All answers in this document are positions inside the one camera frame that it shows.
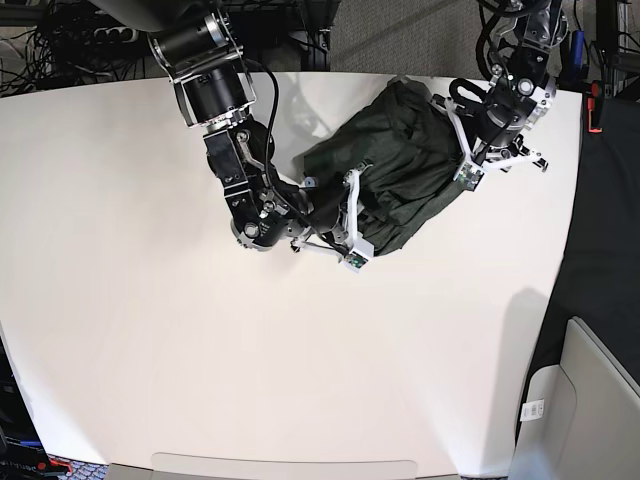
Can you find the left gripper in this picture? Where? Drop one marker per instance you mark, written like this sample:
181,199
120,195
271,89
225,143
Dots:
498,120

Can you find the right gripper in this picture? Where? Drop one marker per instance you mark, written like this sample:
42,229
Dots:
329,208

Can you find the green long-sleeve shirt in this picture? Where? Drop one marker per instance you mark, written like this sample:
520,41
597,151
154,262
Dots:
407,152

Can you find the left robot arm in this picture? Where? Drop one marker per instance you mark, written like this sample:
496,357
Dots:
512,53

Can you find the red clamp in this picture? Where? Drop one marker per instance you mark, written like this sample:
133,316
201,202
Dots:
595,100

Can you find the grey plastic bin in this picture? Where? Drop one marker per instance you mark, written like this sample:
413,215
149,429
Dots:
590,426

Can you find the black box with orange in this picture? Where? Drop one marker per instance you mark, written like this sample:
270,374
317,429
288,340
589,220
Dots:
22,453

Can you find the blue handled clamp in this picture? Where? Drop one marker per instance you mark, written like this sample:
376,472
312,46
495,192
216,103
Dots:
576,54

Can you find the black aluminium frame rail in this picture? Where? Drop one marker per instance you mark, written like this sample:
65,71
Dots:
316,22

